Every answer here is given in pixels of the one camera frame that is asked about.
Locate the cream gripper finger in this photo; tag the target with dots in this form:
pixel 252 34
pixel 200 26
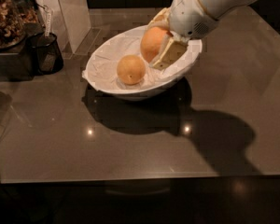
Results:
pixel 161 20
pixel 171 50

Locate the white paper bowl liner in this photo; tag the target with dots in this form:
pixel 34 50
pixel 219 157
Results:
pixel 109 59

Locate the white oval bowl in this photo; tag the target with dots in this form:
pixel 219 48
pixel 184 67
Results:
pixel 99 69

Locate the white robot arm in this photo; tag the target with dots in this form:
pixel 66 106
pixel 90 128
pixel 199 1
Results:
pixel 219 9

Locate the black mesh cup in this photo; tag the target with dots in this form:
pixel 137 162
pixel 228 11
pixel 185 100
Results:
pixel 46 55

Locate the white tag in cup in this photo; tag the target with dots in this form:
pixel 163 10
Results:
pixel 48 20

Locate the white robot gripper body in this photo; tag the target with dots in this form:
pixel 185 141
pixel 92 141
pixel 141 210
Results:
pixel 187 17

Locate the clear acrylic sign stand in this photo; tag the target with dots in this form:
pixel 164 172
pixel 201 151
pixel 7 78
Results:
pixel 71 22

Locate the yellow-orange orange fruit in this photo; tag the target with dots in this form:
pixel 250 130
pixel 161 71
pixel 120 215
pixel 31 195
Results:
pixel 131 69

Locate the deep orange fruit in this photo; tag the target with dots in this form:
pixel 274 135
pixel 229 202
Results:
pixel 151 42

